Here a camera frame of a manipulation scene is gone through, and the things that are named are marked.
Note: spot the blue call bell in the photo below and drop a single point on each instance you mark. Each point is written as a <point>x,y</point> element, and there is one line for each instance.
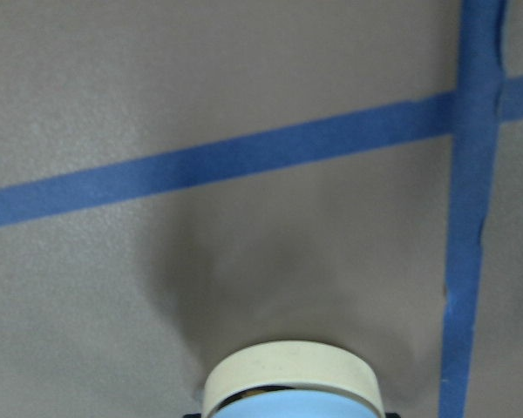
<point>292,378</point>

